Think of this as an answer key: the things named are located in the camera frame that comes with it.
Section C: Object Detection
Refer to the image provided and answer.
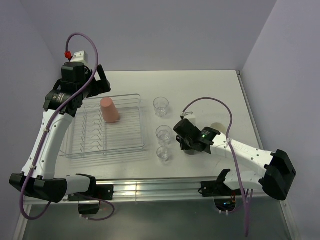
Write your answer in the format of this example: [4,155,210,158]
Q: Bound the black ceramic mug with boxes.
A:
[176,135,199,156]

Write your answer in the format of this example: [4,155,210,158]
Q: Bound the clear glass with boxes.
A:
[155,125,173,147]
[156,146,170,163]
[153,97,169,118]

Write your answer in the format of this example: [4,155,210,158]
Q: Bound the pink plastic cup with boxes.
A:
[100,97,120,124]

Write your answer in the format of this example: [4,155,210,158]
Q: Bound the teal ceramic mug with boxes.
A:
[210,122,227,134]

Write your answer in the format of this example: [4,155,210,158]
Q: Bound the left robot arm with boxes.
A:
[9,62,111,203]

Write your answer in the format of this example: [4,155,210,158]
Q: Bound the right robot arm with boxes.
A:
[173,118,297,201]

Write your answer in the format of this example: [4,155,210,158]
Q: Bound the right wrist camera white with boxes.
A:
[180,111,196,126]

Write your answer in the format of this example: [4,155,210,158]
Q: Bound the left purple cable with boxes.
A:
[19,32,117,222]

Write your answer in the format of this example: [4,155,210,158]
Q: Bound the purple cable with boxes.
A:
[181,96,253,238]
[19,32,117,222]

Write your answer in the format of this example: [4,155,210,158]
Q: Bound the clear wire dish rack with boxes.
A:
[59,94,145,159]

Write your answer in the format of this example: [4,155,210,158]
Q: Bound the aluminium mounting rail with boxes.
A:
[27,174,287,203]

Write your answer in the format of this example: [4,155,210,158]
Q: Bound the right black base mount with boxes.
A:
[198,181,236,212]

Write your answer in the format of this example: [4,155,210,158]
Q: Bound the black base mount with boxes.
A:
[67,184,115,221]
[198,181,236,212]

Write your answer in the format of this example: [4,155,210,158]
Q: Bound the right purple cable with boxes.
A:
[181,96,253,238]

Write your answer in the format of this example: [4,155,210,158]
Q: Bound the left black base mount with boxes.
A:
[67,184,115,221]

